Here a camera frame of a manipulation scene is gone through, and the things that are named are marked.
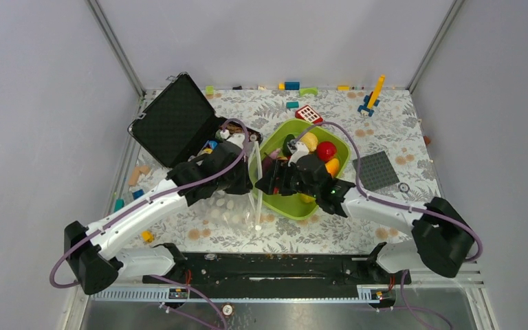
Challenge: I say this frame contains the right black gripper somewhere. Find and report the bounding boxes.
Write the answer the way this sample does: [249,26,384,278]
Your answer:
[255,159,320,199]

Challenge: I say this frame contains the clear zip top bag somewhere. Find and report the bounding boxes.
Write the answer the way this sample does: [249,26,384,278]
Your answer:
[192,141,263,233]

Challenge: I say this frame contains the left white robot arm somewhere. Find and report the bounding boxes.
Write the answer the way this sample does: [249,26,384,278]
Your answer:
[63,135,252,295]

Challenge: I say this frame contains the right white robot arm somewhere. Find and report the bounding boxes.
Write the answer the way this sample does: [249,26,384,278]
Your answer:
[255,155,476,283]

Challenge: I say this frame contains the orange toy mango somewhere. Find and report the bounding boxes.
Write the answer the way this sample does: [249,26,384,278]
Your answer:
[324,157,340,177]

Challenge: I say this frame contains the red toy apple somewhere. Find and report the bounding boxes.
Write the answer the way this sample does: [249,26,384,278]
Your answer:
[316,141,338,163]

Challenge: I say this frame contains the yellow toy lemon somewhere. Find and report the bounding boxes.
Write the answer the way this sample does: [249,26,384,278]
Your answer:
[299,132,319,153]

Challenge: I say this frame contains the green plastic tray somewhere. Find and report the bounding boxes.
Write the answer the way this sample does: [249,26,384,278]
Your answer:
[259,119,351,220]

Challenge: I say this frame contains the red white toy block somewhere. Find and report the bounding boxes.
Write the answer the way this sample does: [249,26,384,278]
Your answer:
[295,105,323,124]

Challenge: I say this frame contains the grey lego baseplate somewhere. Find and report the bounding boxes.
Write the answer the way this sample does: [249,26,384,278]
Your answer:
[352,151,399,191]

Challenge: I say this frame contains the teal small block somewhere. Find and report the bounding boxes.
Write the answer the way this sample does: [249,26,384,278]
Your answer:
[286,101,299,109]

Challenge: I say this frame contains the black poker chip case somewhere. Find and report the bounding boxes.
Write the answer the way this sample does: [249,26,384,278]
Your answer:
[128,72,263,169]

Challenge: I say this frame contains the green arch block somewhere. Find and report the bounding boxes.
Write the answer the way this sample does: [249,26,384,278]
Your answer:
[299,87,318,97]

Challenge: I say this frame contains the blue lego brick back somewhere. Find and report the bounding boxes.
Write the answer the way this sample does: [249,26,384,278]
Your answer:
[283,81,300,91]

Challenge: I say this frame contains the light green cube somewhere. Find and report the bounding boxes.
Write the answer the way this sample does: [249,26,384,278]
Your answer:
[206,85,215,96]

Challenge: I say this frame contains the yellow blue block tower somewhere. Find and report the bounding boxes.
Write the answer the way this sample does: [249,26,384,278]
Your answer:
[357,75,386,117]

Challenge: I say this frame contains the peach wooden block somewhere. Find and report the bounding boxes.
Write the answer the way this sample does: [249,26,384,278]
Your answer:
[127,165,151,186]

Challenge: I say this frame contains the small yellow block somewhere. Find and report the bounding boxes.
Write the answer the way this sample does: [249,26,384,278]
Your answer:
[141,230,155,243]

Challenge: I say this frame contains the teal block left edge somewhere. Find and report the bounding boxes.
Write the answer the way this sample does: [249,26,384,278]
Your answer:
[113,199,125,212]

